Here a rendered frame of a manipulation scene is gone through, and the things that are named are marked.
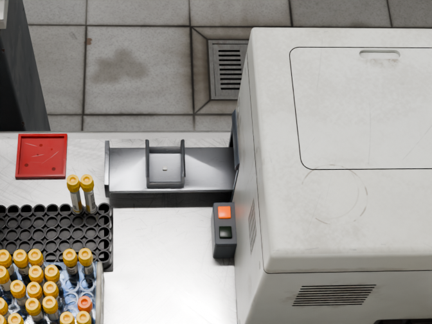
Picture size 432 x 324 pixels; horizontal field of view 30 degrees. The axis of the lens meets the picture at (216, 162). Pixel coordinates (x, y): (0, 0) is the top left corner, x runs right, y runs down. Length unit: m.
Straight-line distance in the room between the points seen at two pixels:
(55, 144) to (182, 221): 0.21
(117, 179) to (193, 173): 0.10
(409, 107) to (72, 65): 1.54
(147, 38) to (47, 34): 0.28
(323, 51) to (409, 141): 0.14
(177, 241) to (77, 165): 0.18
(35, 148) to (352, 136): 0.50
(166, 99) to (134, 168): 1.15
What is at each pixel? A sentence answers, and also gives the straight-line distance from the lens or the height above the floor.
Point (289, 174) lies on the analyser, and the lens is 0.81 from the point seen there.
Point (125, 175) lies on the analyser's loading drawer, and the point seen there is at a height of 0.92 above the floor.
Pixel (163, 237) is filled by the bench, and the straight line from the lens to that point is 1.09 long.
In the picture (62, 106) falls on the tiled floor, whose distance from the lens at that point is 2.23.
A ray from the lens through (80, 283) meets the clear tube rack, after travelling 1.00.
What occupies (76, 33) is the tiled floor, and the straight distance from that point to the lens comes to 2.36.
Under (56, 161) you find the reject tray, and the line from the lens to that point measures 1.14.
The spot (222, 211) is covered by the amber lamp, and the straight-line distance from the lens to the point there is 1.05.
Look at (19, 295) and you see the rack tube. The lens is 0.96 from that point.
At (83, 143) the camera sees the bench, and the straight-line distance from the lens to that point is 1.16.
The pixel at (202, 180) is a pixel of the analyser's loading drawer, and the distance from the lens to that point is 1.08.
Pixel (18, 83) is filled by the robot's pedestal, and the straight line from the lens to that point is 1.45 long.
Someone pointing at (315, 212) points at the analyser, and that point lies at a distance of 0.79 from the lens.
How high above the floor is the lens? 1.88
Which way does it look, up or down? 62 degrees down
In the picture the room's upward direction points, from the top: 9 degrees clockwise
